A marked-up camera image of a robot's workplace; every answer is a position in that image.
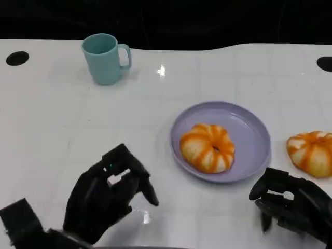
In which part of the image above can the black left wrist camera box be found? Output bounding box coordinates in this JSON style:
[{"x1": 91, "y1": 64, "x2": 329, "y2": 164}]
[{"x1": 0, "y1": 198, "x2": 46, "y2": 247}]

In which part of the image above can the orange white toy bread roll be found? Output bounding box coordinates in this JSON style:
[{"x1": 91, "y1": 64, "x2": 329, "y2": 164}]
[
  {"x1": 179, "y1": 123, "x2": 236, "y2": 175},
  {"x1": 286, "y1": 131, "x2": 332, "y2": 179}
]

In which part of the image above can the black cloth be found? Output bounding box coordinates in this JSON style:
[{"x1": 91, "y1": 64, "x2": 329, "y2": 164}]
[{"x1": 0, "y1": 0, "x2": 332, "y2": 51}]

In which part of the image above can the lilac plate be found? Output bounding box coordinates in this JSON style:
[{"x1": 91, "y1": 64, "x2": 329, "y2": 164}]
[{"x1": 170, "y1": 101, "x2": 272, "y2": 184}]

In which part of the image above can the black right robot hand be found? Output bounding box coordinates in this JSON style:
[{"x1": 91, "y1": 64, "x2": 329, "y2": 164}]
[{"x1": 248, "y1": 167, "x2": 332, "y2": 244}]

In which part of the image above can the black table cable hole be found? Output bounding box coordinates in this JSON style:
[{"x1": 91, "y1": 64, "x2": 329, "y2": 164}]
[
  {"x1": 316, "y1": 56, "x2": 332, "y2": 73},
  {"x1": 6, "y1": 51, "x2": 30, "y2": 66}
]

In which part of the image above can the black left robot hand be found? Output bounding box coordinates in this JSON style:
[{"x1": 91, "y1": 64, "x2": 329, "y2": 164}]
[{"x1": 63, "y1": 143, "x2": 159, "y2": 245}]

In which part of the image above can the pale green mug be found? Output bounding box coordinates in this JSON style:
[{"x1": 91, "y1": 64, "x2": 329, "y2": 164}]
[{"x1": 81, "y1": 33, "x2": 132, "y2": 86}]

